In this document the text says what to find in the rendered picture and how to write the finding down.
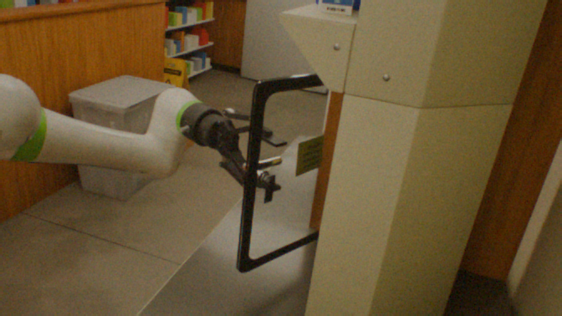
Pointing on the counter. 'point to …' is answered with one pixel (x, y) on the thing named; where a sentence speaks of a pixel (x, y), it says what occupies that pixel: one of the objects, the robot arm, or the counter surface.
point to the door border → (252, 164)
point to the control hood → (324, 42)
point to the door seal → (257, 173)
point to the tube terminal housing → (416, 150)
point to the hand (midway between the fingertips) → (269, 162)
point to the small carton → (335, 7)
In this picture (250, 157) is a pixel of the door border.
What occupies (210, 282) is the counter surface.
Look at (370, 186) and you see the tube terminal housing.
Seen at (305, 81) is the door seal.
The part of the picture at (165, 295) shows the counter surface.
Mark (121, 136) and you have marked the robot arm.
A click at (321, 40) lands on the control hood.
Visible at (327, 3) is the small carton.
